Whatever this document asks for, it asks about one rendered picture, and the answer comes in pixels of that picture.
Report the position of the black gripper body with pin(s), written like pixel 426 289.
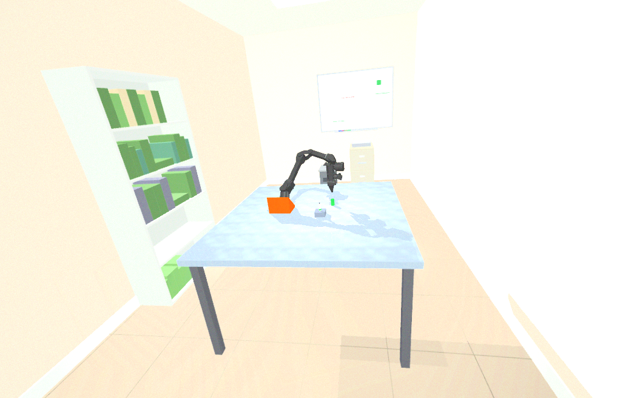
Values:
pixel 330 178

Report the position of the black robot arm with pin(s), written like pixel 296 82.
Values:
pixel 330 164

